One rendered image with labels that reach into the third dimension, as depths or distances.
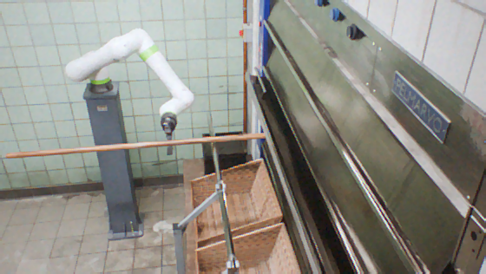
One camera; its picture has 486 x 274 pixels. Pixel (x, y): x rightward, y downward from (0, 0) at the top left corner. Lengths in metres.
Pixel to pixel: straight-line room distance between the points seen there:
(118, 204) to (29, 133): 0.96
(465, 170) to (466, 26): 0.26
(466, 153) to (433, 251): 0.23
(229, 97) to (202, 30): 0.60
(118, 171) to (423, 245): 2.54
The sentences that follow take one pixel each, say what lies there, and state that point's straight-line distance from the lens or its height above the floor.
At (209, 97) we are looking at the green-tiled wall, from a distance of 3.65.
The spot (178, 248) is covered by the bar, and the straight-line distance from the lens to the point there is 2.32.
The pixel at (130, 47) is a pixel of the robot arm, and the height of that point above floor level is 1.60.
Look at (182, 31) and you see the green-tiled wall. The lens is 3.44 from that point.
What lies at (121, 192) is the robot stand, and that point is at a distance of 3.40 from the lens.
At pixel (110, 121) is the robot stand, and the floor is 1.00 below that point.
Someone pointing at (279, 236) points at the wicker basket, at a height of 0.79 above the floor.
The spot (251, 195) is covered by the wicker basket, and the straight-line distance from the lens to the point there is 2.97.
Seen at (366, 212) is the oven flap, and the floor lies 1.57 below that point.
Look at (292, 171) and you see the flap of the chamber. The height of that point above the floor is 1.41.
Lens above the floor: 2.46
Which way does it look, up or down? 32 degrees down
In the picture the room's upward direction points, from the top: straight up
